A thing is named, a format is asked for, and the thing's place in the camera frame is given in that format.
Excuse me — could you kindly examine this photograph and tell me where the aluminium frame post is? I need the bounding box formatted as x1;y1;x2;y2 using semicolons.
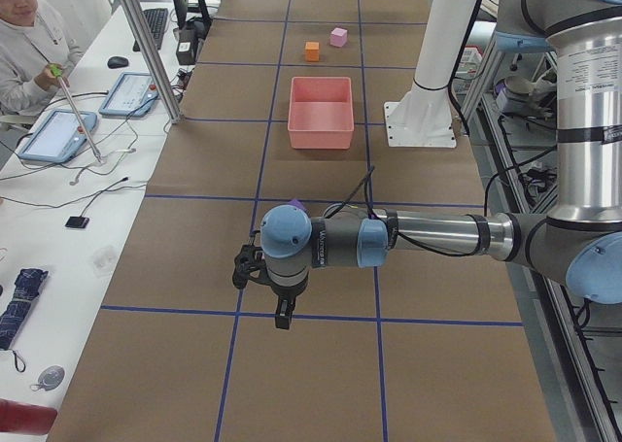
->
120;0;182;124

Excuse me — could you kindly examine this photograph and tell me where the pink plastic bin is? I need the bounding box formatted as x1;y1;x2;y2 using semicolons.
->
288;77;355;150

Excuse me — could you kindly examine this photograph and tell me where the black keyboard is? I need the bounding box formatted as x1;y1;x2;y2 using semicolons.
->
143;8;169;50

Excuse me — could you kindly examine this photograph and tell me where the round grey keychain disc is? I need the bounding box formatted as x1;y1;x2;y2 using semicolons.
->
30;365;65;391

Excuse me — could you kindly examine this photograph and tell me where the teach pendant tablet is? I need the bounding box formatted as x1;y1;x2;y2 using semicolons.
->
99;72;159;118
17;109;86;163

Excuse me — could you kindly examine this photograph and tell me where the folded navy umbrella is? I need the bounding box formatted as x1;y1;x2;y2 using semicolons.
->
1;268;49;351

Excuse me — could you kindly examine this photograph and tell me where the near teach pendant tablet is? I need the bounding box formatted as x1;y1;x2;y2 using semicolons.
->
17;109;86;163

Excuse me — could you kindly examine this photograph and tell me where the red cylinder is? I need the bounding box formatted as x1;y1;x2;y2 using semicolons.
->
1;399;57;435

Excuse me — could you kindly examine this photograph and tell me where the black monitor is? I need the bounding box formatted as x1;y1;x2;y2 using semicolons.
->
173;0;212;35

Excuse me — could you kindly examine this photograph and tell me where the small black phone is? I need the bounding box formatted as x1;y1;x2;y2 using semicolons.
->
65;216;89;229

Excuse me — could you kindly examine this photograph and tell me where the metal reaching stick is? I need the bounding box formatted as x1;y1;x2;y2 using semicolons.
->
48;63;106;166

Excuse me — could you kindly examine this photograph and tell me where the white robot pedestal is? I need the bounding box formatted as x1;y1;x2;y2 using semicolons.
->
384;0;482;149

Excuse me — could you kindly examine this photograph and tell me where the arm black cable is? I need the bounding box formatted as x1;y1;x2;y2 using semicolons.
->
320;165;480;257

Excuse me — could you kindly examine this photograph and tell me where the seated person in grey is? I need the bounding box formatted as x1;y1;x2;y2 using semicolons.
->
1;0;84;117

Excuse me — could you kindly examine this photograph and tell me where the purple foam block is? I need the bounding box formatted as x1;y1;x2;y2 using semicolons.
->
288;199;306;212

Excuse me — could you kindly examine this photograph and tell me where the black box with label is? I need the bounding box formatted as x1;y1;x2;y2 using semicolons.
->
176;21;203;66

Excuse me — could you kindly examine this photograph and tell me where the far teach pendant tablet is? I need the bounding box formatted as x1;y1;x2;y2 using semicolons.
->
99;72;159;118

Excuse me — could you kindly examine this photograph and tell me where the pink foam block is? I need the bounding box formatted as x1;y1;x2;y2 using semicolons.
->
329;27;348;48

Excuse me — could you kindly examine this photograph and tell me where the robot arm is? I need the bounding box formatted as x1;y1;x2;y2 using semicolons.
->
232;0;621;329

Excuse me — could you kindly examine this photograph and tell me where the orange foam block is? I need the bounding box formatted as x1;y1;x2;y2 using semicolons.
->
304;41;320;62

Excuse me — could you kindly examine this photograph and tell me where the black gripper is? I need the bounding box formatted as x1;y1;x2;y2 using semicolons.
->
232;245;306;329

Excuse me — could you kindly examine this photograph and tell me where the black computer mouse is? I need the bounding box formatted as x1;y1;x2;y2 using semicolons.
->
107;55;129;69

